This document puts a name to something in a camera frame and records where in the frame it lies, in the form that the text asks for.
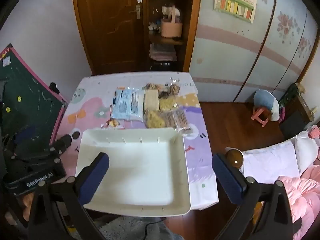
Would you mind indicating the dark wooden nightstand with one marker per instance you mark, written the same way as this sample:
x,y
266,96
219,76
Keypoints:
x,y
292,122

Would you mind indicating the black box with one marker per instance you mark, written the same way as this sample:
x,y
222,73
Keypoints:
x,y
165,66

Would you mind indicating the white plastic tray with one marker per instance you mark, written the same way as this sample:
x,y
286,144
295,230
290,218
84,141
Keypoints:
x,y
135,170

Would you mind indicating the flower printed wardrobe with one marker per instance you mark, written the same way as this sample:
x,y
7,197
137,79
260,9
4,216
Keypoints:
x,y
225,55

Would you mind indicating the large white blue snack packet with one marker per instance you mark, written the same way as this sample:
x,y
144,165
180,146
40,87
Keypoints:
x,y
127,105

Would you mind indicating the small dark snack packet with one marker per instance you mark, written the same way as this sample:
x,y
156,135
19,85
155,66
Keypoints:
x,y
163,95

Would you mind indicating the clear nut cluster packet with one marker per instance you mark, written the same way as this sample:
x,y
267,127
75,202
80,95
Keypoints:
x,y
174,89

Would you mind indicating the sliced bread packet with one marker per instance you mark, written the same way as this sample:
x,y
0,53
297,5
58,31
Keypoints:
x,y
151,100

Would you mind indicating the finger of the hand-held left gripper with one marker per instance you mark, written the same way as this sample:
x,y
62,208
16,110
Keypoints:
x,y
62,142

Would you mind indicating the brown wooden bedpost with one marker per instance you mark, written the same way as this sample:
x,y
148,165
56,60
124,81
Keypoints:
x,y
235,158

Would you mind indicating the wooden shelf unit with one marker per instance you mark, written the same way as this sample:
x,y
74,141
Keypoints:
x,y
192,17

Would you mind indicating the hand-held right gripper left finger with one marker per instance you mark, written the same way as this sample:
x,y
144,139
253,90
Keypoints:
x,y
96,177

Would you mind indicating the red white cookie packet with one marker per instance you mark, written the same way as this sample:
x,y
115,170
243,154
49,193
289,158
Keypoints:
x,y
112,123

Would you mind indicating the pink blanket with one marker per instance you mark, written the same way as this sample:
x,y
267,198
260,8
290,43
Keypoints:
x,y
305,195

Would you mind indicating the pink basket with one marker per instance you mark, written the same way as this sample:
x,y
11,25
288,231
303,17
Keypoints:
x,y
171,28

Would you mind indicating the small shelf toys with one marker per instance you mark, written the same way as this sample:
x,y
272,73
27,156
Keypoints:
x,y
153,27

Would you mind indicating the white cloth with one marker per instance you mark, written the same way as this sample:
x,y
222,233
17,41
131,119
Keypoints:
x,y
275,110

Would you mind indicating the white pillow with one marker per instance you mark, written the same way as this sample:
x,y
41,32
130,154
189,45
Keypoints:
x,y
306,150

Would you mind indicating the black easel knob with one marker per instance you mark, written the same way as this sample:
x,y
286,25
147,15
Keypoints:
x,y
53,88

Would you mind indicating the stack of folded towels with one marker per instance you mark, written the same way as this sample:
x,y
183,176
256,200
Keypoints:
x,y
162,52

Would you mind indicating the colourful wall calendar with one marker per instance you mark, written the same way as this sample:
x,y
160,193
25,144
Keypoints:
x,y
235,2

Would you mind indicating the pink plastic stool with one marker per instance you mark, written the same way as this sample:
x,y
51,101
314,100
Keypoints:
x,y
260,116

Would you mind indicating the clear packet of brown bars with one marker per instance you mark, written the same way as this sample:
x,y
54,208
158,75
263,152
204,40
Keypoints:
x,y
175,118

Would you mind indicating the pink clothes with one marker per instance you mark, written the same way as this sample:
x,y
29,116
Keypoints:
x,y
314,131

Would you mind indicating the brown wooden door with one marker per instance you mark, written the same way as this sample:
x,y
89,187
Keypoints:
x,y
107,30

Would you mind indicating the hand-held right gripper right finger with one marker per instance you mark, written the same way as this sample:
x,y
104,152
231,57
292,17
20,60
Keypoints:
x,y
227,180

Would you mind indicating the white toy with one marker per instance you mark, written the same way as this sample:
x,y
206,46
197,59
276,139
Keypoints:
x,y
171,11

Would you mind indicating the green chalkboard with pink frame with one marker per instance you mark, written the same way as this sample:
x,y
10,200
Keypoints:
x,y
25,92

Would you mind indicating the grey fluffy rug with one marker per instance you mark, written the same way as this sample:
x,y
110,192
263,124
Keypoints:
x,y
125,230

